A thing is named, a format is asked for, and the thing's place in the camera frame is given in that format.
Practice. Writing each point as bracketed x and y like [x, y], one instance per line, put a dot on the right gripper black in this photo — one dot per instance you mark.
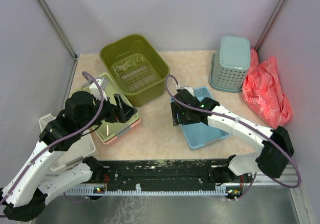
[177, 111]

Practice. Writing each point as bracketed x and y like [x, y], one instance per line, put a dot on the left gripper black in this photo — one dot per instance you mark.
[121, 113]

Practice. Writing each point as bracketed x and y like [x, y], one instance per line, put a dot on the pink shallow basket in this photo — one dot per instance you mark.
[110, 134]

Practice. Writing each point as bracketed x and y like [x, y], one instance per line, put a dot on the light green shallow basket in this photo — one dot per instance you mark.
[111, 90]

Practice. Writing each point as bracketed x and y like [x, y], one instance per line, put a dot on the light blue shallow basket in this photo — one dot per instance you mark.
[199, 135]

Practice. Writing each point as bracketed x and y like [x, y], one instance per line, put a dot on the large olive green container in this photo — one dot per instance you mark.
[136, 68]

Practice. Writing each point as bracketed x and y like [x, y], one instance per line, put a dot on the tall teal perforated basket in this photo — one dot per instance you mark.
[230, 64]

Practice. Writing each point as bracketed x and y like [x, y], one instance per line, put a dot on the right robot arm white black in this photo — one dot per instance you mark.
[273, 146]

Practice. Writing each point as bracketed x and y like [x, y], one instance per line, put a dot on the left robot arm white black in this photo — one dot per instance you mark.
[27, 195]

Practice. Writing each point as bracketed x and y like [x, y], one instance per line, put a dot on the red plastic bag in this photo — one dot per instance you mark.
[262, 92]

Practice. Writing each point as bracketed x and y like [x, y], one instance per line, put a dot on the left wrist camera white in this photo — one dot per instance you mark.
[99, 90]

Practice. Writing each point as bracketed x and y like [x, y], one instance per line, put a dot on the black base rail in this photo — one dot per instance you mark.
[197, 177]

